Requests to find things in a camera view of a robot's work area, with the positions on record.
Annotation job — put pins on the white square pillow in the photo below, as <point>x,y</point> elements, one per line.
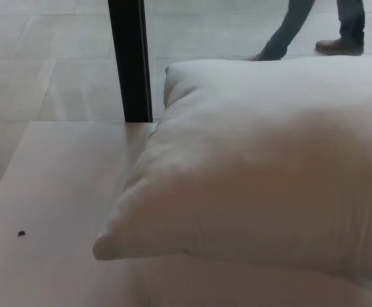
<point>253,288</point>
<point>253,166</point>

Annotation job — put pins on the brown leather shoe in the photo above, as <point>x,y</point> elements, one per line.
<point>337,46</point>
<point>262,57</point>

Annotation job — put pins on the leg in dark jeans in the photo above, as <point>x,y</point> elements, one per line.
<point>288,28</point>
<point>351,19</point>

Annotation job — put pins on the small dark crumb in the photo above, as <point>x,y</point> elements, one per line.
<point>21,233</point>

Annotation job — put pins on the black vertical post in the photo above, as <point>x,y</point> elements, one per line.
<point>131,64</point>

